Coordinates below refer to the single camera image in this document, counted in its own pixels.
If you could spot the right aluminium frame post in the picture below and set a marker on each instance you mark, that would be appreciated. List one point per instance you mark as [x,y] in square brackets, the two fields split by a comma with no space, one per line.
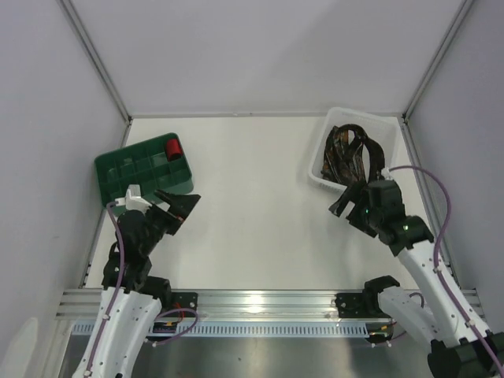
[440,53]

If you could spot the green compartment tray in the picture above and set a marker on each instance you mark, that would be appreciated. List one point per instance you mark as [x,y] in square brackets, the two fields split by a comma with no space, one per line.
[146,164]

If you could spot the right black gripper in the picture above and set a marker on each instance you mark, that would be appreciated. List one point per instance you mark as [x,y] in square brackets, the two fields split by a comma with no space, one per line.
[357,208]

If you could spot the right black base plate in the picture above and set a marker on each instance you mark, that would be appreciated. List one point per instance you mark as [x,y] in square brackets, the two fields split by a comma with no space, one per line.
[351,305]

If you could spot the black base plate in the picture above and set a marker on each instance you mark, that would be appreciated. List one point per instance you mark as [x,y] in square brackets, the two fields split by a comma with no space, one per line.
[180,299]
[351,305]

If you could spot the dark brown patterned tie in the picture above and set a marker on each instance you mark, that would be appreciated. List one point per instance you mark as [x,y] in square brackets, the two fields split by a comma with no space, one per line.
[350,155]

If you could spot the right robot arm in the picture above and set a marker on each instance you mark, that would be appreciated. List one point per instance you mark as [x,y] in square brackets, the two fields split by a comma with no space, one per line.
[458,342]

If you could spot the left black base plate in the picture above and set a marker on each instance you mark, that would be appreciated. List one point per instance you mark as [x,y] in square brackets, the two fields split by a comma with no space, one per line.
[180,299]

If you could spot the white plastic basket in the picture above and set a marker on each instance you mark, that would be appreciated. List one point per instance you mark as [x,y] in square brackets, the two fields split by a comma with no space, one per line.
[383,130]

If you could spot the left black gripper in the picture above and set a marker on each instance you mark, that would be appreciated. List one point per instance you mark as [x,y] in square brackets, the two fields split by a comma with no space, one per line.
[172,215]

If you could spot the aluminium mounting rail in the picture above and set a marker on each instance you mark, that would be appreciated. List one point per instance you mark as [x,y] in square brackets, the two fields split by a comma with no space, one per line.
[213,305]

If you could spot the red rolled tie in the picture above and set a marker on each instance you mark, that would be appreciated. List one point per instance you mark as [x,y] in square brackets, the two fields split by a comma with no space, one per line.
[173,150]

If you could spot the aluminium frame post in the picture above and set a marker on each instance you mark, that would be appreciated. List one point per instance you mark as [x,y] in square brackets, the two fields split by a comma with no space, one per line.
[82,36]
[440,53]

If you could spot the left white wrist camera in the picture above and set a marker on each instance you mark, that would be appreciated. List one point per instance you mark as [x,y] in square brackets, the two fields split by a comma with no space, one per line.
[133,199]

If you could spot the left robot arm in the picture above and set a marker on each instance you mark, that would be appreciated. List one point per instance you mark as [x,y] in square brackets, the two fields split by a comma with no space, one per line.
[113,347]

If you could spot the left aluminium frame post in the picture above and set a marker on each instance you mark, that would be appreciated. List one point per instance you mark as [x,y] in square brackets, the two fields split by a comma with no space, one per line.
[82,36]

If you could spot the white slotted cable duct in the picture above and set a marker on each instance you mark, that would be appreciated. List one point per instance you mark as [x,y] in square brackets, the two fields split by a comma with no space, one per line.
[279,330]

